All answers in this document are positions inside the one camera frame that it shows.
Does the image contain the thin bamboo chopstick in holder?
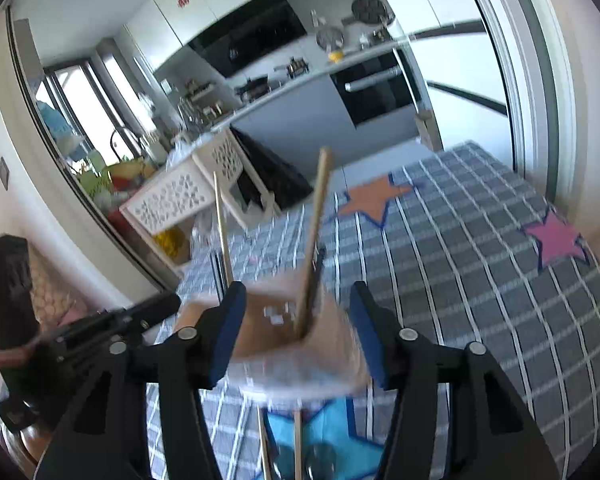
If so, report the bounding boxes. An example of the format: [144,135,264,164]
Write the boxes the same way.
[212,171,234,286]

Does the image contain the white perforated storage cart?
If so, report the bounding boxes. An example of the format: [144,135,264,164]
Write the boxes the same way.
[120,128,280,275]

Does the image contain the beige plastic utensil holder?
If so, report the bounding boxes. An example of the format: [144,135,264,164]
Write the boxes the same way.
[174,271,374,403]

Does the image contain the black built-in oven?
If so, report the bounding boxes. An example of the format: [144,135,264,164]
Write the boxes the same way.
[330,49,420,127]

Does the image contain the grey checked tablecloth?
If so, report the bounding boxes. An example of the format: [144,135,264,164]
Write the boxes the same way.
[144,140,600,480]

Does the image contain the round black pan on wall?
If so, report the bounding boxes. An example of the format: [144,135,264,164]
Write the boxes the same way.
[341,0,393,26]

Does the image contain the black wok on stove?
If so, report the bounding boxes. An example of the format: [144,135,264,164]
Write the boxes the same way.
[234,75,270,104]

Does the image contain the orange paper star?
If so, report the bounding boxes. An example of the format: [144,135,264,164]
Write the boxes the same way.
[336,174,415,230]

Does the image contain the steel spoon black handle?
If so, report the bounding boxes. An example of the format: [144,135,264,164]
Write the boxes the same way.
[303,441,337,480]

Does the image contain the white refrigerator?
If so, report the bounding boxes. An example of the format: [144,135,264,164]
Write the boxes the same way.
[412,0,514,167]

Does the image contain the black range hood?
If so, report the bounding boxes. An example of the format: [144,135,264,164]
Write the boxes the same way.
[188,0,306,78]

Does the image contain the blue paper star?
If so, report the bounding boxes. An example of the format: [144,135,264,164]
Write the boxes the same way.
[264,398,384,479]

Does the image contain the pink paper star right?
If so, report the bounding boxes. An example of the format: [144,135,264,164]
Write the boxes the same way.
[520,207,590,272]

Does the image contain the cardboard box on floor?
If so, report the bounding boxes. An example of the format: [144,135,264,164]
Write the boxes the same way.
[415,110,443,152]

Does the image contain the kitchen faucet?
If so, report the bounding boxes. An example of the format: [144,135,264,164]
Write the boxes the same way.
[109,126,143,162]

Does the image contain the yellow bowl on counter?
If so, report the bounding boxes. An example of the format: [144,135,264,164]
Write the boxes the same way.
[328,50,344,63]

